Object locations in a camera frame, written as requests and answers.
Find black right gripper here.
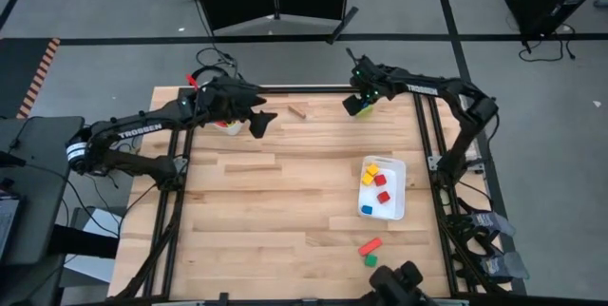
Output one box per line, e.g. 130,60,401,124
342,54,389,118

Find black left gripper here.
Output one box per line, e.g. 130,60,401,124
198,76,278,140

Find orange-red long wooden block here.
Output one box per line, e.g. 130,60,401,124
357,237,384,257

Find white plastic bin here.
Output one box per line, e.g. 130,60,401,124
211,119,245,137
356,155,408,221

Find grey weight bag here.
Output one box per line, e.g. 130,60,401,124
467,209,518,239
478,250,531,282

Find white box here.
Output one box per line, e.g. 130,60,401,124
63,205,125,284

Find black desk leg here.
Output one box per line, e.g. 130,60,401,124
46,223,121,260

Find dark grey desk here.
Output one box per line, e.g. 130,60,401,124
0,114,86,269

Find black floor mat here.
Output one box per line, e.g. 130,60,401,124
0,38,54,118

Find dark laptop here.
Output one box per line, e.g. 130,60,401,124
0,190,23,260

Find black coiled floor cable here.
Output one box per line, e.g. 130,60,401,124
173,0,248,86

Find black power cable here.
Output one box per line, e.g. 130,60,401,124
517,24,578,64

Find black cable bundle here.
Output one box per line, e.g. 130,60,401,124
439,186,498,294

